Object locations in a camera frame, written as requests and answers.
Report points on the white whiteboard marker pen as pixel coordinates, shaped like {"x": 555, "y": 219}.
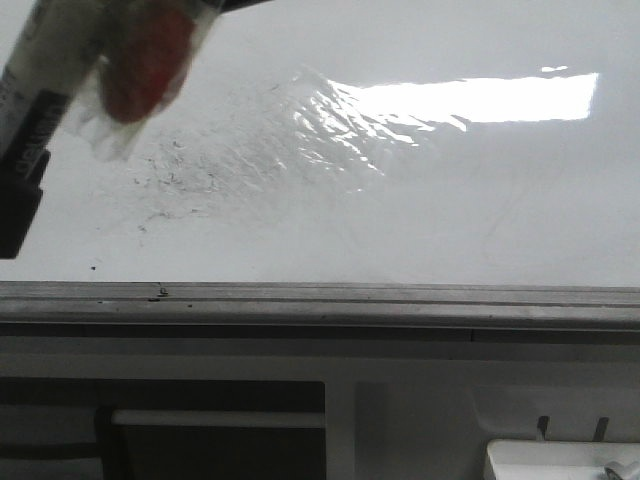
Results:
{"x": 55, "y": 51}

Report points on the white box lower right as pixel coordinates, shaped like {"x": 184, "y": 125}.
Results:
{"x": 519, "y": 459}

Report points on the grey aluminium whiteboard frame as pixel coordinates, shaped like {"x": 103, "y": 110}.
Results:
{"x": 321, "y": 310}

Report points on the white whiteboard surface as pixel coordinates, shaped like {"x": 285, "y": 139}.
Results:
{"x": 413, "y": 142}

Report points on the red round magnet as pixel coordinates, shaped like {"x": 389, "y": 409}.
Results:
{"x": 143, "y": 63}

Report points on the white horizontal bar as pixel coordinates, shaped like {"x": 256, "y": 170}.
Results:
{"x": 223, "y": 419}

